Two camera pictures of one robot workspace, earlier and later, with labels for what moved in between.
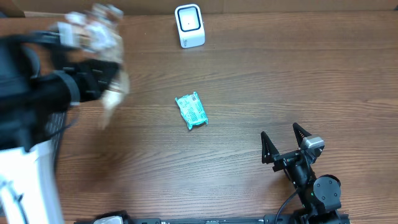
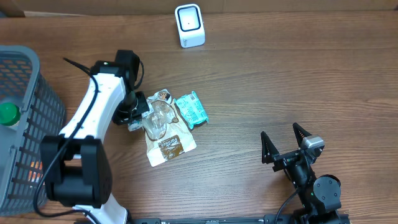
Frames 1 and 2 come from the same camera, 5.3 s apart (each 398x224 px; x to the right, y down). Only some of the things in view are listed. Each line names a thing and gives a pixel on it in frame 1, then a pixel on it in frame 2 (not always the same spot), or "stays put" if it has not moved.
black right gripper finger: [268, 150] stays put
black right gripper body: [300, 171] stays put
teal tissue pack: [191, 109] stays put
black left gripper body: [94, 81] -> [137, 112]
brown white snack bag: [98, 30] -> [166, 135]
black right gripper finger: [300, 133] stays put
